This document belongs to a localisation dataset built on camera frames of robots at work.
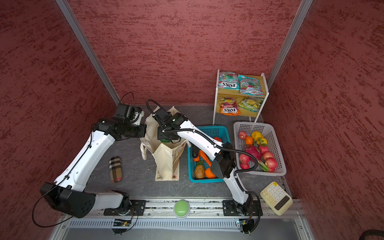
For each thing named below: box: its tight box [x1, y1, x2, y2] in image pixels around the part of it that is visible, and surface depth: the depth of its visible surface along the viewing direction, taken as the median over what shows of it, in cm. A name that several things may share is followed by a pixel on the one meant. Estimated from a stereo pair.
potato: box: [194, 164, 205, 179], surface depth 84 cm
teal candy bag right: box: [238, 74, 264, 97], surface depth 82 cm
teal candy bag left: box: [218, 71, 241, 91], surface depth 87 cm
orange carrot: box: [199, 150, 212, 167], surface depth 92 cm
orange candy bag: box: [218, 96, 241, 116], surface depth 97 cm
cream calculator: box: [259, 181, 294, 216], surface depth 77 cm
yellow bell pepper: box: [251, 131, 268, 145], surface depth 99 cm
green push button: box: [173, 199, 191, 219], surface depth 74 cm
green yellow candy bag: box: [238, 96, 265, 113], surface depth 99 cm
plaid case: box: [109, 156, 123, 183], surface depth 85 cm
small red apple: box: [238, 131, 247, 140], surface depth 101 cm
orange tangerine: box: [205, 167, 216, 179], surface depth 83 cm
